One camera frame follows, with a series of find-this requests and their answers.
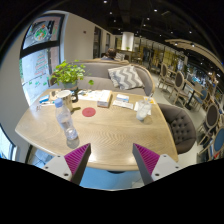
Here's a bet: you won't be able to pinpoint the grey tufted armchair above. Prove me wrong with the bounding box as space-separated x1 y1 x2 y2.
157 102 198 155

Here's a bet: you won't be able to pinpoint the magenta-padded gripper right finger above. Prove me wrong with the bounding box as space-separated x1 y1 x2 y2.
132 143 183 185

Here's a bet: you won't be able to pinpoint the person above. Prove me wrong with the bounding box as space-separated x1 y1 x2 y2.
100 48 117 62

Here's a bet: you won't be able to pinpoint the window with tree drawing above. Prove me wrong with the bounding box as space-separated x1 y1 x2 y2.
19 46 61 105

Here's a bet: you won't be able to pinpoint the green potted plant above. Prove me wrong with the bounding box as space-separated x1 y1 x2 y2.
49 59 95 92

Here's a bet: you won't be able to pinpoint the food picture poster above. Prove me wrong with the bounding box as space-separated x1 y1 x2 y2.
22 15 63 50

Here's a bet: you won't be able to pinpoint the grey zigzag pillow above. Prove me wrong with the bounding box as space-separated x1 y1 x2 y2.
107 64 145 91

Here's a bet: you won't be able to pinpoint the white tube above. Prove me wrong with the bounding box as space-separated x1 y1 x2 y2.
39 100 56 107

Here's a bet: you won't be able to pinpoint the grey curved sofa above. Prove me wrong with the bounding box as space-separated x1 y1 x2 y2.
49 59 156 98

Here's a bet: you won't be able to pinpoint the white mug with dark handle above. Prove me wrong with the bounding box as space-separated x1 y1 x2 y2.
55 89 80 112

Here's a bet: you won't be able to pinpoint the white napkin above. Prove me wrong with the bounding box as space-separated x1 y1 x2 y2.
133 101 153 116

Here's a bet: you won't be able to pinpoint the brown wooden chair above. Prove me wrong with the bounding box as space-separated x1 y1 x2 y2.
48 74 59 88

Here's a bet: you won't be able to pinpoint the small white and blue box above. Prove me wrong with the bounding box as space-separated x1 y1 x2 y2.
115 94 130 103

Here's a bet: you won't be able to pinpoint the clear bottle with blue cap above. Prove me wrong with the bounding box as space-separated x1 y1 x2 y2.
54 98 80 141

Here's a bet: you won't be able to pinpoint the white round pillar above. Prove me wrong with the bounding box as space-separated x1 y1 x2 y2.
121 31 135 52

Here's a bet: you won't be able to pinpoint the flat round red coaster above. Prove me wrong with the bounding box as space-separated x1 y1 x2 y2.
81 106 97 118

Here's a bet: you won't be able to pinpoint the printed white brochure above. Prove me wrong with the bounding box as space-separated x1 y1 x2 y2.
78 89 101 102

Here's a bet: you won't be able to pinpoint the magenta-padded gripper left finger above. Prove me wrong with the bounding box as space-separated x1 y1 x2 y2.
42 143 92 185

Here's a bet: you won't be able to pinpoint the white paper sachets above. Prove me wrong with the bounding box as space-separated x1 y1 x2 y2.
112 99 134 110

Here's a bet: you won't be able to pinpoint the small yellow card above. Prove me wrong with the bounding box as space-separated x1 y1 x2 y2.
143 96 156 104

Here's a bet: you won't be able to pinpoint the ceiling spot lights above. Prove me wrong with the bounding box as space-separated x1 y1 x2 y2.
99 0 201 48

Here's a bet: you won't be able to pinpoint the group of wooden dining chairs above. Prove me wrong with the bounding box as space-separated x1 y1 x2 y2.
156 63 224 161

